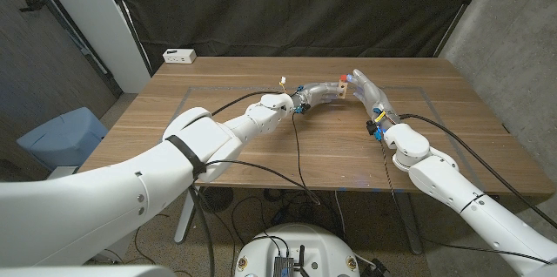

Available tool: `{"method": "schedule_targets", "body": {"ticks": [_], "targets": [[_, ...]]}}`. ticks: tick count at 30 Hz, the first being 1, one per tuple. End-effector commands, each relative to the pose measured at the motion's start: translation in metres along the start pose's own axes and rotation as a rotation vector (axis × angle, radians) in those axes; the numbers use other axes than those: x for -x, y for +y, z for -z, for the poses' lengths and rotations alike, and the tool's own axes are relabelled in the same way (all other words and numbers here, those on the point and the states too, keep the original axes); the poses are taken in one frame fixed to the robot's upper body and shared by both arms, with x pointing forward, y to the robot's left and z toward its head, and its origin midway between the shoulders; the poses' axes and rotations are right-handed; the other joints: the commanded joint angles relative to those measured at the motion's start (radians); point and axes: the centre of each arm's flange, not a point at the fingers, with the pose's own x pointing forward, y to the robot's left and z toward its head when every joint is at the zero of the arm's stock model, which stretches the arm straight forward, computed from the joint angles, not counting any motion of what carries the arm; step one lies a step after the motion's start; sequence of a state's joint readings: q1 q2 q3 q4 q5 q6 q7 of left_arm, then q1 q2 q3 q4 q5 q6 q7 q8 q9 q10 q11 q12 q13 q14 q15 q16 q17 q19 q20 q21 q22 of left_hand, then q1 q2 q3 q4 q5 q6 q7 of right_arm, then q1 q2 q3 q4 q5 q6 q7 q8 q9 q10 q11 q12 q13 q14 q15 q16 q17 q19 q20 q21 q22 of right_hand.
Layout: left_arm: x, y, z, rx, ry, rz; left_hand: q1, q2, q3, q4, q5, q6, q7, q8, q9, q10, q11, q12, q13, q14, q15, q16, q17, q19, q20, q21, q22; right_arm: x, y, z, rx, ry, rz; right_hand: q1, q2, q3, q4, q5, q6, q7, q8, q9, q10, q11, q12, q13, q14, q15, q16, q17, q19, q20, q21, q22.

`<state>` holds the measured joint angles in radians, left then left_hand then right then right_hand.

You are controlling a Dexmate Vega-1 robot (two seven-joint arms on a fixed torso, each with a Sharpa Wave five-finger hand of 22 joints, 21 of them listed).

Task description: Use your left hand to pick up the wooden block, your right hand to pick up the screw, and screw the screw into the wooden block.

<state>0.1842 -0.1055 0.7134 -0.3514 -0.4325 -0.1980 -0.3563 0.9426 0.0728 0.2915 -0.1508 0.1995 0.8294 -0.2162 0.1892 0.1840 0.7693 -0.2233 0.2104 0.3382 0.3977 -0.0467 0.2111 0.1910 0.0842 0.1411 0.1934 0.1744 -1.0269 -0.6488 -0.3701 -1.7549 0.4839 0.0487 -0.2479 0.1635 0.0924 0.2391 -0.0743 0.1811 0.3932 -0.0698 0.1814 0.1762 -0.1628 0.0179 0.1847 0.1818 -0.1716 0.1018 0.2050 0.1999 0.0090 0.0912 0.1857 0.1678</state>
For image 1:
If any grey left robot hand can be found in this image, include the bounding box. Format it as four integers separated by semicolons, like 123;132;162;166
290;79;348;113

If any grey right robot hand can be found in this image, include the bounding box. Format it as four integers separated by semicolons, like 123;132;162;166
346;68;404;133

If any black backdrop curtain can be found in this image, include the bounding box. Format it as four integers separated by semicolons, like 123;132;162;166
106;0;495;73

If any black backdrop stand pole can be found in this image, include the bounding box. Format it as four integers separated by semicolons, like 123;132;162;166
433;0;495;58
100;0;154;78

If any grey table leg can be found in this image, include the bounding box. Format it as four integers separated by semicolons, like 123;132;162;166
393;192;424;255

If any white power strip box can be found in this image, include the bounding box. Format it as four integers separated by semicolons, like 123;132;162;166
162;48;198;65

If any black floor fan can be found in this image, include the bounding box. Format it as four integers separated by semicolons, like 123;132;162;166
198;186;235;213

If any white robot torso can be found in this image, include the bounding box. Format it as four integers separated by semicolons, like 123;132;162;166
234;223;361;277

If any grey ribbed torso module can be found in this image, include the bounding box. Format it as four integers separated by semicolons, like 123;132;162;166
272;255;296;277

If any white table leg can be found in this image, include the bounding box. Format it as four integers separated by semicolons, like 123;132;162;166
173;193;195;244

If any white pillar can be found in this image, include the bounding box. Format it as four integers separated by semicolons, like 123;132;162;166
32;0;152;94

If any blue plastic bin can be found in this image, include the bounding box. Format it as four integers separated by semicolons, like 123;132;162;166
16;106;110;172

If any dark grey door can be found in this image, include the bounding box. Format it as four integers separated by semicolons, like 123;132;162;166
0;0;125;143

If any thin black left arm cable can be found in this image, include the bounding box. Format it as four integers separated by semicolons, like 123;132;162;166
191;111;322;206

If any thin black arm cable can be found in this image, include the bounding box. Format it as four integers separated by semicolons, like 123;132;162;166
191;111;322;206
379;138;554;266

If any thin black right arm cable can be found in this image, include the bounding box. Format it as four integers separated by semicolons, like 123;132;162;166
379;138;554;266

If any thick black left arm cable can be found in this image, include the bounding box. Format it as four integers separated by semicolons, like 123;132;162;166
211;90;286;117

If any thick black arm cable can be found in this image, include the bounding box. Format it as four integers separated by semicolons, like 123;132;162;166
399;113;557;229
211;90;286;117

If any black floor cable bundle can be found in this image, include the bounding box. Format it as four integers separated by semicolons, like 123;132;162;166
230;187;349;247

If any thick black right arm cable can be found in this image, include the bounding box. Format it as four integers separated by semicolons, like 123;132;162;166
399;113;557;229

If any black door handle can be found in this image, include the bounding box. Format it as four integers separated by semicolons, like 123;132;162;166
18;0;47;13

